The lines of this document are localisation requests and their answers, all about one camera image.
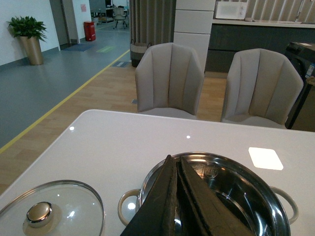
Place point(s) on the office chair far away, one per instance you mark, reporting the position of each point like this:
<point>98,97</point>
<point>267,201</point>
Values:
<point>119,14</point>

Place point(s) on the steel pot with cream handles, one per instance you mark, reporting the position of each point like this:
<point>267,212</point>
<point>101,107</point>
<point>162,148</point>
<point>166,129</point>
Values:
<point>265,210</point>

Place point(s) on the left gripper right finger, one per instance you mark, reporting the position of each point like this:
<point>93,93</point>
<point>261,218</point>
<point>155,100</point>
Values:
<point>201,211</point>

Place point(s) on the green potted plant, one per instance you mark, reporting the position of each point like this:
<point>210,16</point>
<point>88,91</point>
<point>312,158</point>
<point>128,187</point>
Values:
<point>28,27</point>

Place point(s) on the gold plant pot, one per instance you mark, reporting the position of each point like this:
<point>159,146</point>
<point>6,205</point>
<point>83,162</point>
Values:
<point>33,49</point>

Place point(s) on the white tall cabinet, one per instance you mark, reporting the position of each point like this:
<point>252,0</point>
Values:
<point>193,22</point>

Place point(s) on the glass pot lid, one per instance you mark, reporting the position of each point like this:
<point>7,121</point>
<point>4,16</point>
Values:
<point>57,208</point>

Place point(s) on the right grey upholstered chair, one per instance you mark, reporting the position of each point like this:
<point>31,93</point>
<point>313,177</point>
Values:
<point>261,89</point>

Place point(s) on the left grey upholstered chair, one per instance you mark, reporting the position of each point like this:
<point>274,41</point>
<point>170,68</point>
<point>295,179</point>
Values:
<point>169,80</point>

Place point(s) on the woven basket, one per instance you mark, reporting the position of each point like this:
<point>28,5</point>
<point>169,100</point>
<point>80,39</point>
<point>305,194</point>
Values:
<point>137,51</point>

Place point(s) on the white microwave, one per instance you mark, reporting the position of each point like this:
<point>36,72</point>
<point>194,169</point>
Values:
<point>230,10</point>

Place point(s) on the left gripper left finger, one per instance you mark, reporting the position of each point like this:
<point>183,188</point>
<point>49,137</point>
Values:
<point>156,216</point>

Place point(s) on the red bin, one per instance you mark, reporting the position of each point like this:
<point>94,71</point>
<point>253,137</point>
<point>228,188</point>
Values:
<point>89,30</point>

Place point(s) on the dark kitchen counter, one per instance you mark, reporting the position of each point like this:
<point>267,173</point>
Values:
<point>227,38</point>

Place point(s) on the grey upholstered chair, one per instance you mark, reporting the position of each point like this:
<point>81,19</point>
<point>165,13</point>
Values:
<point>261,89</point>
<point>169,80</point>

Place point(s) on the grey curtain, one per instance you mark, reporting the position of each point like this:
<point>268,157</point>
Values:
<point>152,21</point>

